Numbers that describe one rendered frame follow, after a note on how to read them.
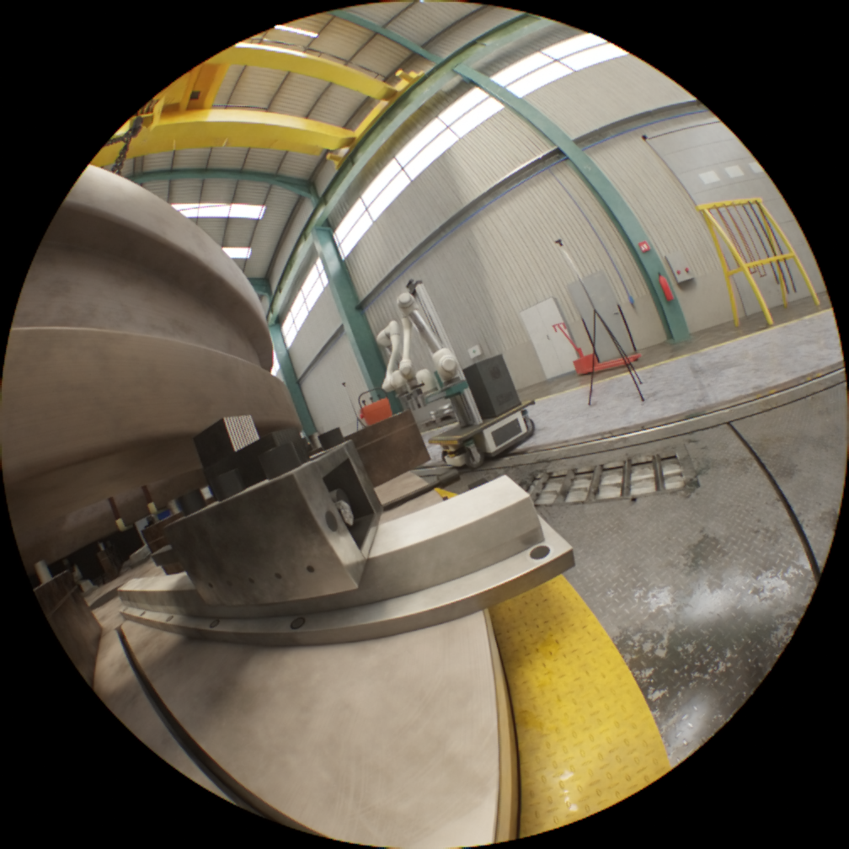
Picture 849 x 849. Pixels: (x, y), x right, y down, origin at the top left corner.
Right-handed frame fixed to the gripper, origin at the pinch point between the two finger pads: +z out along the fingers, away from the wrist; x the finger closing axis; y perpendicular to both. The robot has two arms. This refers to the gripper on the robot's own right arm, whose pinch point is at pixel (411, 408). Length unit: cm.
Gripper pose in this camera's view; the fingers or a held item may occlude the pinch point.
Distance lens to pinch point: 243.6
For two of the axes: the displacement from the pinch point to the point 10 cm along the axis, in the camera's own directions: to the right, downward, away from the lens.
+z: 3.8, 9.2, 0.8
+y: 8.6, -3.8, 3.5
